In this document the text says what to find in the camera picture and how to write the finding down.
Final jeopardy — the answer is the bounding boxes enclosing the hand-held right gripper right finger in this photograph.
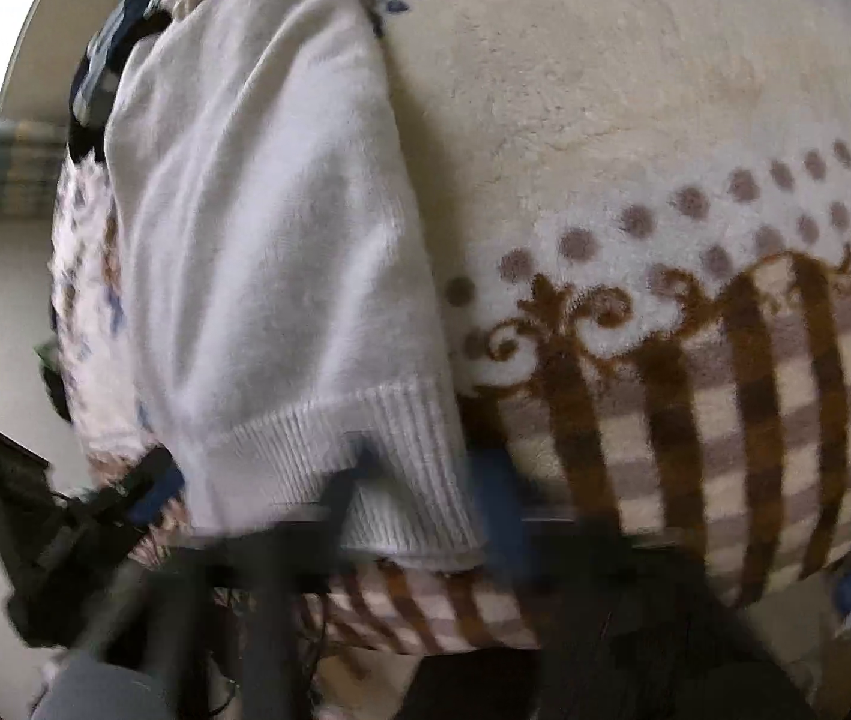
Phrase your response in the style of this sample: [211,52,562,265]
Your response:
[410,450,817,720]

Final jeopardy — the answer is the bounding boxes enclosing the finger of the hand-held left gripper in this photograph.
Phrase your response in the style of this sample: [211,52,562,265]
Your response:
[88,446,187,530]

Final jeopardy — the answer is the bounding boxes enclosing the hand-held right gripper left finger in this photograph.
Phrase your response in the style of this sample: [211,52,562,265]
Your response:
[80,431,377,720]

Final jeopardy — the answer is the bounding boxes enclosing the white knit sweater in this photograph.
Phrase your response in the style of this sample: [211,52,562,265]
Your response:
[104,0,487,571]

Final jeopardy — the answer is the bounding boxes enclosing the brown cardboard box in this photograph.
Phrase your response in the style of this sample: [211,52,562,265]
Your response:
[801,592,851,720]

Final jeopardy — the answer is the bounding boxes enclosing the floral checkered bed blanket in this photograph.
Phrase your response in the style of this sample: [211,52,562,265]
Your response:
[46,0,851,653]

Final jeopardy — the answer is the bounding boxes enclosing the folded dark striped sweater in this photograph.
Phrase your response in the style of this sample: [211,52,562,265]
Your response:
[67,0,202,162]

